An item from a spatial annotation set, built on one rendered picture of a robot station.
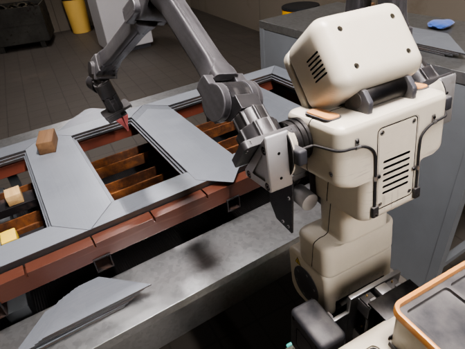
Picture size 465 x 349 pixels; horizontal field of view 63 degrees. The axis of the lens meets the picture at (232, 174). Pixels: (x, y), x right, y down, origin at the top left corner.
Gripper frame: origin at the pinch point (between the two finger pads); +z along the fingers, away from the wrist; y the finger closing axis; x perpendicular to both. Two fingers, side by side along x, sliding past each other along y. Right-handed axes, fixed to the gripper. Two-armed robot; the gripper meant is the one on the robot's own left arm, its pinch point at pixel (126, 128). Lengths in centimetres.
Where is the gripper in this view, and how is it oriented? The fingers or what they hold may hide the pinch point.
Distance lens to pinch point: 147.4
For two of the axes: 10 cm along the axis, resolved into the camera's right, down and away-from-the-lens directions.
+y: -8.0, 5.4, -2.7
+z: 2.6, 7.1, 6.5
